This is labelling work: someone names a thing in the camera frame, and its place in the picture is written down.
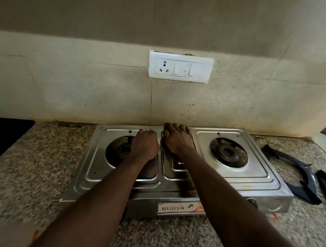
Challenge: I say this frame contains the white wall socket switch plate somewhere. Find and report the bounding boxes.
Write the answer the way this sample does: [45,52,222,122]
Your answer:
[149,50,214,84]

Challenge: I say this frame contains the person's right hand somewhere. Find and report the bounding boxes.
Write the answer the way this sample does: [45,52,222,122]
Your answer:
[162,123,197,158]

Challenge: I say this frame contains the person's left hand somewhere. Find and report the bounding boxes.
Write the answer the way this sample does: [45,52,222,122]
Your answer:
[130,128,161,167]

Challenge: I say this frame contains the white object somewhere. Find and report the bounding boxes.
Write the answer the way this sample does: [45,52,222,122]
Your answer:
[313,127,326,154]

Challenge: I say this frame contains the stainless steel two-burner gas stove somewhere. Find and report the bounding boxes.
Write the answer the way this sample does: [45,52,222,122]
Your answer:
[61,124,295,220]

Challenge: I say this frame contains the dark blue pan support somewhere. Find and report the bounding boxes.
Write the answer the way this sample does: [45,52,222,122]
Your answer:
[262,144,323,205]
[315,170,326,199]

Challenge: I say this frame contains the black panel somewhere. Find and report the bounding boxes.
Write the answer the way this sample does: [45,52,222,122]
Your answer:
[0,118,35,156]

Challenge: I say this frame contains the person's left forearm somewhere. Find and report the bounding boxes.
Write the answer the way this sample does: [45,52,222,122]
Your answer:
[30,157,156,247]

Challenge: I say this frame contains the black gas burner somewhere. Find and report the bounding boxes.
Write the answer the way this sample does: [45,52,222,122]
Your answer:
[216,144,241,163]
[112,142,135,161]

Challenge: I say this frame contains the person's right forearm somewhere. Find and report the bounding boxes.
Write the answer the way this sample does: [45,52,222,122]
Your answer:
[178,147,294,247]

